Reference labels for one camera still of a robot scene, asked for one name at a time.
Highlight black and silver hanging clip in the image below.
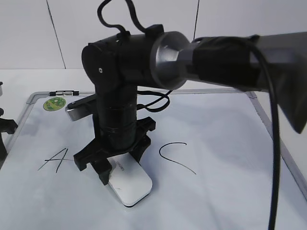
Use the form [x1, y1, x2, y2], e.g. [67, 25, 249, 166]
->
[49, 91, 80, 97]

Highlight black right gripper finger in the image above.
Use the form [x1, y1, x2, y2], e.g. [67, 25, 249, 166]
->
[92, 159, 112, 185]
[130, 135, 151, 162]

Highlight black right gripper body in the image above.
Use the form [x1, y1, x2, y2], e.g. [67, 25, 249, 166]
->
[73, 115, 156, 171]

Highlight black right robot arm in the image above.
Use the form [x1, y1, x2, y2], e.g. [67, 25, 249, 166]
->
[74, 25, 307, 184]

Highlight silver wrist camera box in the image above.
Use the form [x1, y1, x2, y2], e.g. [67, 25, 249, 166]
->
[65, 94, 97, 122]

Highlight white whiteboard eraser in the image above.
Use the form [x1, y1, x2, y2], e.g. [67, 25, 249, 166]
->
[108, 153, 153, 207]

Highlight round green magnet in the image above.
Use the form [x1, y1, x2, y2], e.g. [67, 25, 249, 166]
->
[43, 97, 66, 112]

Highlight white whiteboard with aluminium frame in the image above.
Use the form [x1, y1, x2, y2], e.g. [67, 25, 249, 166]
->
[0, 88, 307, 230]

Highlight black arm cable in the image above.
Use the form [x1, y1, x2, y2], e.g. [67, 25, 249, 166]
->
[97, 0, 280, 230]

